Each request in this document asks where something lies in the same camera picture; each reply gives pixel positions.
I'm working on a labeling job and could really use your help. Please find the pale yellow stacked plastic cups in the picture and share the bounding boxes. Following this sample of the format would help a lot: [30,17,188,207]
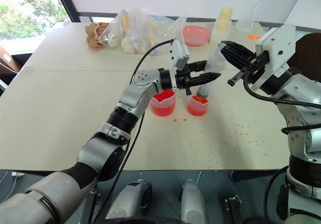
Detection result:
[210,7,234,43]

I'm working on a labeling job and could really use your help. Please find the large clear bag with items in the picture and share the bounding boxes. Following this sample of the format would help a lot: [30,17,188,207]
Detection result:
[97,8,162,57]

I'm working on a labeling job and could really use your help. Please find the brown cardboard box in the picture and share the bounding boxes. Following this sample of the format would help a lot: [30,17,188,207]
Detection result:
[0,45,21,76]

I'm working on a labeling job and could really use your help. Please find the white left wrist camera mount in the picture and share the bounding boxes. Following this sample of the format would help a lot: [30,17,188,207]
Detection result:
[167,39,191,91]

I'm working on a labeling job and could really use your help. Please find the empty clear plastic bag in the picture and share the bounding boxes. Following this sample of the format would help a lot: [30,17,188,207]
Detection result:
[160,14,189,46]

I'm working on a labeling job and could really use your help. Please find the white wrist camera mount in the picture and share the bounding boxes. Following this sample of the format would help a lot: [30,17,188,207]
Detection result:
[167,39,191,91]
[250,24,296,92]

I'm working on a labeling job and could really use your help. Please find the black window frame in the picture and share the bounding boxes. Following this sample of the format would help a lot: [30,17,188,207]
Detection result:
[51,0,81,23]

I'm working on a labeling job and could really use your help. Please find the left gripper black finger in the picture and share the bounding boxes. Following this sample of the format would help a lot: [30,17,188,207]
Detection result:
[188,60,209,73]
[191,72,222,86]

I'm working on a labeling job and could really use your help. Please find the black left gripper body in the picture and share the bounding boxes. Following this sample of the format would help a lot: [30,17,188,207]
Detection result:
[175,63,199,96]

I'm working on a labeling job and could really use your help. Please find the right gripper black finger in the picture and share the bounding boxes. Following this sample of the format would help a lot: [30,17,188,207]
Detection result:
[219,40,255,59]
[221,47,251,71]

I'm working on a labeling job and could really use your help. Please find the silver rounded housing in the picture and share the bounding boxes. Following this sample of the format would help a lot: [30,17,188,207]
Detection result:
[105,180,152,224]
[179,178,209,224]

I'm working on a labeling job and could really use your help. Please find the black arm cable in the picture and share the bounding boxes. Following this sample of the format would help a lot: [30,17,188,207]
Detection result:
[242,68,321,214]
[91,39,176,224]

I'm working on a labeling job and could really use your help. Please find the dark brown round board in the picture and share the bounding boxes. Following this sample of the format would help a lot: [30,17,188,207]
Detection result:
[285,32,321,84]

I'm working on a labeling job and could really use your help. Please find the clear plastic beaker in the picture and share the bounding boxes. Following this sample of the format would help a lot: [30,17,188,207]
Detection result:
[235,4,260,33]

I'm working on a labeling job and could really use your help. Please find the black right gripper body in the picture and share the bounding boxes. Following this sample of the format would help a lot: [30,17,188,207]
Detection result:
[226,50,271,87]

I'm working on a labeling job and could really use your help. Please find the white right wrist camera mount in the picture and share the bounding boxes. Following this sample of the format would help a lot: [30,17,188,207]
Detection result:
[250,24,296,92]

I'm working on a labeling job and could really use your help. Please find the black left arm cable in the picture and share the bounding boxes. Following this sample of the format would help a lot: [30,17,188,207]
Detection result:
[91,39,176,224]

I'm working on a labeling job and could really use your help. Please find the clear cup with red liquid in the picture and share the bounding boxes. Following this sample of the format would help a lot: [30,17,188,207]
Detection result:
[187,94,209,117]
[149,88,177,117]

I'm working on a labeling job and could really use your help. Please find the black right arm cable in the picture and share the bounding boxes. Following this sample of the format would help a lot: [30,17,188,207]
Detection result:
[242,68,321,214]

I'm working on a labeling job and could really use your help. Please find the pink square plastic plate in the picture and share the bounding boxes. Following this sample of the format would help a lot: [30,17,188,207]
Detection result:
[182,25,211,47]

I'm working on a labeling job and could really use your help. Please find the black metal bracket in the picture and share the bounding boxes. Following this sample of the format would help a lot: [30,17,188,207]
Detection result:
[89,191,101,224]
[224,195,243,224]

